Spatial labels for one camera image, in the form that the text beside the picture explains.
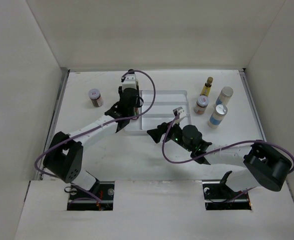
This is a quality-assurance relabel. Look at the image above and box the metal table rail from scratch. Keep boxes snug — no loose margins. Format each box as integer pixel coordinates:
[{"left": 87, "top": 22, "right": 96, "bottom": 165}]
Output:
[
  {"left": 35, "top": 67, "right": 70, "bottom": 181},
  {"left": 239, "top": 69, "right": 266, "bottom": 141}
]

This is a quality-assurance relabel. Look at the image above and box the right metal table rail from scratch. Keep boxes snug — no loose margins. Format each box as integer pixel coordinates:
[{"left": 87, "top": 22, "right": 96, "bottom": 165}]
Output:
[{"left": 239, "top": 69, "right": 266, "bottom": 141}]

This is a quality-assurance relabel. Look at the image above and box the white lid dark sauce jar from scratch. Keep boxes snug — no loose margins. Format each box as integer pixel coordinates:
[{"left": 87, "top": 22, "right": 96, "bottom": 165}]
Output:
[{"left": 88, "top": 88, "right": 103, "bottom": 108}]

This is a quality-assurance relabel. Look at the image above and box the white flip cap shaker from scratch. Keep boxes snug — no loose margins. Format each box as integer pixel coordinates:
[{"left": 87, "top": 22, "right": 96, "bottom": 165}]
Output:
[{"left": 207, "top": 104, "right": 228, "bottom": 129}]

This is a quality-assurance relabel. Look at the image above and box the left metal table rail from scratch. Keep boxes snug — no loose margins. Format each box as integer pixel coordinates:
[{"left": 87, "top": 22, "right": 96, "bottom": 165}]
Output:
[{"left": 35, "top": 67, "right": 70, "bottom": 181}]

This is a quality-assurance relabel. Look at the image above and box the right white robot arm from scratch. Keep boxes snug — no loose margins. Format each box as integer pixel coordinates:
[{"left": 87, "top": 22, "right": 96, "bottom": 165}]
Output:
[{"left": 147, "top": 122, "right": 294, "bottom": 198}]

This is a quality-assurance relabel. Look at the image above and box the white divided plastic tray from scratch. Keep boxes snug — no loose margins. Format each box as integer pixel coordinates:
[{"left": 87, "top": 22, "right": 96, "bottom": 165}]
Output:
[{"left": 124, "top": 90, "right": 191, "bottom": 136}]

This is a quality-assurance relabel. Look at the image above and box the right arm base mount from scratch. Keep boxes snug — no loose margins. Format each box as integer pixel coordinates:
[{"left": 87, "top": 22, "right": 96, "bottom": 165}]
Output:
[{"left": 202, "top": 171, "right": 251, "bottom": 211}]

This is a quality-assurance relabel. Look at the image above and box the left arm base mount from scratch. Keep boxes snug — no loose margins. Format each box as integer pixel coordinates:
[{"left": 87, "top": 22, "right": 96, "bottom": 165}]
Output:
[{"left": 64, "top": 181, "right": 115, "bottom": 212}]

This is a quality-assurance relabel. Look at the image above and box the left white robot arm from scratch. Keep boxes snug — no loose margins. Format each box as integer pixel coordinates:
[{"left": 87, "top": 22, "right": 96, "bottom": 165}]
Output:
[{"left": 43, "top": 86, "right": 143, "bottom": 200}]

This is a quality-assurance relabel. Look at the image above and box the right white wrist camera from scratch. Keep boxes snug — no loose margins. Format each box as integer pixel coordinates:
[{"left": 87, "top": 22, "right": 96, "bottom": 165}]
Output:
[{"left": 173, "top": 106, "right": 186, "bottom": 125}]

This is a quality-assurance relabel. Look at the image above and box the white lid brown sauce jar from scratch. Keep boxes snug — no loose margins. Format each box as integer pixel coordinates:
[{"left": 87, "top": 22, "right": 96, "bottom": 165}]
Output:
[{"left": 194, "top": 95, "right": 209, "bottom": 115}]

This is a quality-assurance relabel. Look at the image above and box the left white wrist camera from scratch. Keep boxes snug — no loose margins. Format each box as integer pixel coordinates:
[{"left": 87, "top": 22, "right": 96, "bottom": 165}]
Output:
[{"left": 121, "top": 69, "right": 139, "bottom": 90}]

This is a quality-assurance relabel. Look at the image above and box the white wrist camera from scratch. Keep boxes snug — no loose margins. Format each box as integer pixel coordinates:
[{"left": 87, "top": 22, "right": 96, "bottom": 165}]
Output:
[
  {"left": 121, "top": 69, "right": 139, "bottom": 90},
  {"left": 173, "top": 106, "right": 186, "bottom": 125}
]

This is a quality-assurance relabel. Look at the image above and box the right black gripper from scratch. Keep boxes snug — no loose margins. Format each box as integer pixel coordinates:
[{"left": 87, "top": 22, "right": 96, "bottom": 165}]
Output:
[{"left": 147, "top": 118, "right": 193, "bottom": 152}]

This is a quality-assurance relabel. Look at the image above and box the small yellow oil bottle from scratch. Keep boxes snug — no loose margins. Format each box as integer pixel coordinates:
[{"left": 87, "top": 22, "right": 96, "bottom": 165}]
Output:
[{"left": 200, "top": 76, "right": 213, "bottom": 97}]

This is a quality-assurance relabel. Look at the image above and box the yellow cap chili sauce bottle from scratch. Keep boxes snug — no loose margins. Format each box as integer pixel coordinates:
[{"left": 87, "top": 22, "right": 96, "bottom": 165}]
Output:
[{"left": 134, "top": 107, "right": 140, "bottom": 119}]

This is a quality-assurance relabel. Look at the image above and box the grey cap white shaker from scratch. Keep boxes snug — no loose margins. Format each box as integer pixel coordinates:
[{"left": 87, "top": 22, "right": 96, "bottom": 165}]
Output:
[{"left": 215, "top": 86, "right": 233, "bottom": 106}]

